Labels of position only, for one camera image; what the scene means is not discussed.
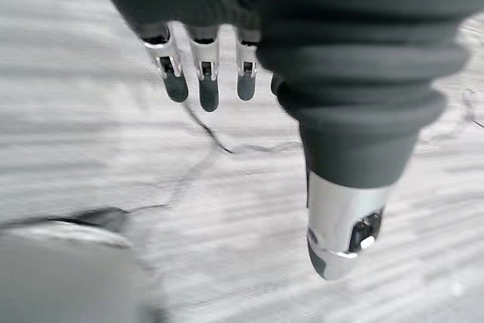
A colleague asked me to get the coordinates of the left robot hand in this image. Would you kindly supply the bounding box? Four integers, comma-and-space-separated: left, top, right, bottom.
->
81, 0, 484, 281

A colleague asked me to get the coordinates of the light grey ribbed fabric cover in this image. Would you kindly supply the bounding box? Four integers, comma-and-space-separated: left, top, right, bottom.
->
0, 0, 484, 323

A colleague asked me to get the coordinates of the silver robot leg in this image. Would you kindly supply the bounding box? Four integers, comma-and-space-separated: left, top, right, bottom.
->
0, 219, 160, 323

